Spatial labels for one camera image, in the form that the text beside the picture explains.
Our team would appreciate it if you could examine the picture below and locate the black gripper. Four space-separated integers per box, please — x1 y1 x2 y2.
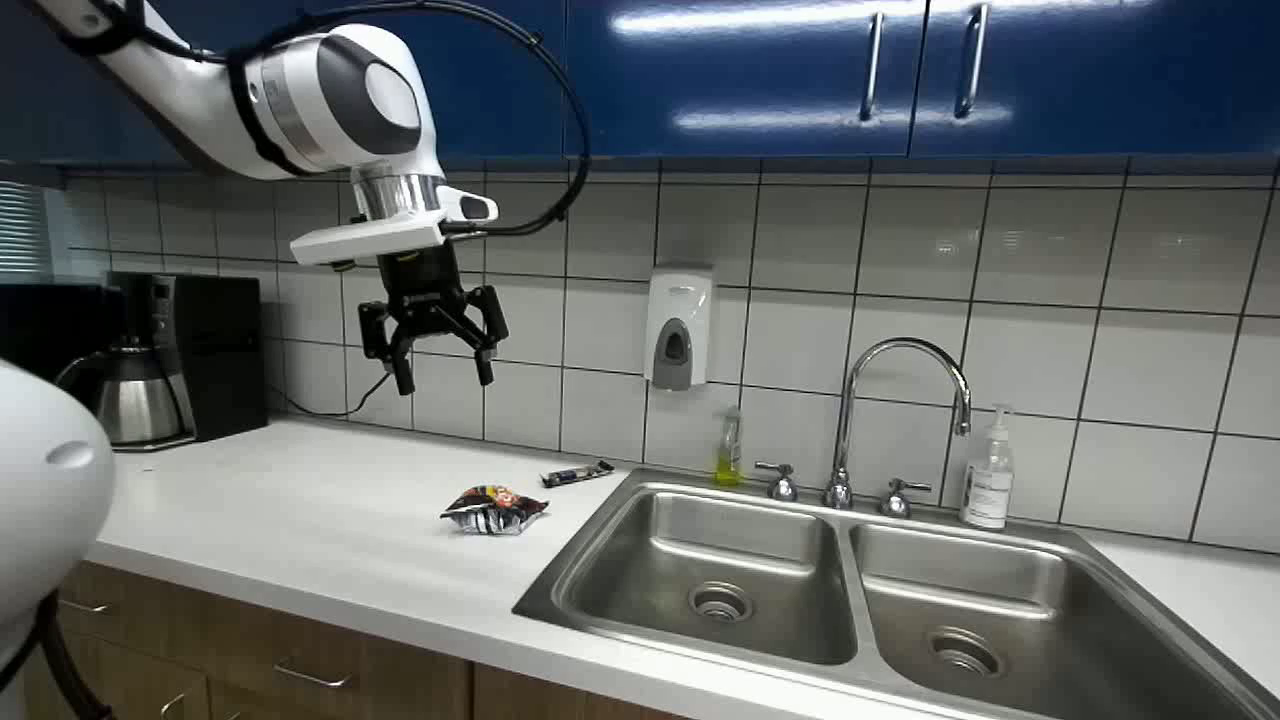
356 242 512 400

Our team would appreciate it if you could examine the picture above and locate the black foil sachet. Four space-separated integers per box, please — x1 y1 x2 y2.
439 479 554 540

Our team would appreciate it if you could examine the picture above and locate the stainless steel double sink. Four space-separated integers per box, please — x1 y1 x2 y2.
512 471 1280 720

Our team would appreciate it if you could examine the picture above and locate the black marker pen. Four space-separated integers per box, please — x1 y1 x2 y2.
540 455 616 493

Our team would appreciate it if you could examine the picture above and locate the black coffee maker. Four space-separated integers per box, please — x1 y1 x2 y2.
98 272 274 451

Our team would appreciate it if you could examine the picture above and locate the blue upper cabinet door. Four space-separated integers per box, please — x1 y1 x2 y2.
563 0 927 169
395 0 580 171
0 0 257 178
913 0 1280 171

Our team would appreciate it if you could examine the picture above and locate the steel coffee carafe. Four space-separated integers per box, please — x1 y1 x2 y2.
94 335 192 451

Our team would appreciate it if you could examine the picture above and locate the green dish soap bottle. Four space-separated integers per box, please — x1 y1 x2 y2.
709 404 749 493

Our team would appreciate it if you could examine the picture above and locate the wooden lower cabinet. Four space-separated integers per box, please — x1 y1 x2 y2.
25 557 683 720

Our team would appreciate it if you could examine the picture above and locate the chrome gooseneck faucet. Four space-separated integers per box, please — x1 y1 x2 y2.
821 331 976 511

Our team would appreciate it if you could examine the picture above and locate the clear plastic bottle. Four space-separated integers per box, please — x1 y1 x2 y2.
959 404 1021 532

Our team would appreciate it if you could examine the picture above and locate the black power cord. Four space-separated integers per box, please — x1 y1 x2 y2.
348 367 401 424

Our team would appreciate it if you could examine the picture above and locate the white wall soap dispenser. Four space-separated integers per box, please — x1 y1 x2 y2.
643 269 718 394

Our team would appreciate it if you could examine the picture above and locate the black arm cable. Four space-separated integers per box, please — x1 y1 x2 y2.
334 0 598 242

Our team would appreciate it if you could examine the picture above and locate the chrome faucet handle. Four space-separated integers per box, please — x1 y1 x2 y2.
876 475 935 520
754 461 804 504

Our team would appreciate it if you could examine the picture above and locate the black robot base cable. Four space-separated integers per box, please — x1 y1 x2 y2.
0 594 111 720

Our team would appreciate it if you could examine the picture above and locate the silver cabinet door handle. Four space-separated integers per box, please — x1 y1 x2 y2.
855 13 894 127
951 0 998 126

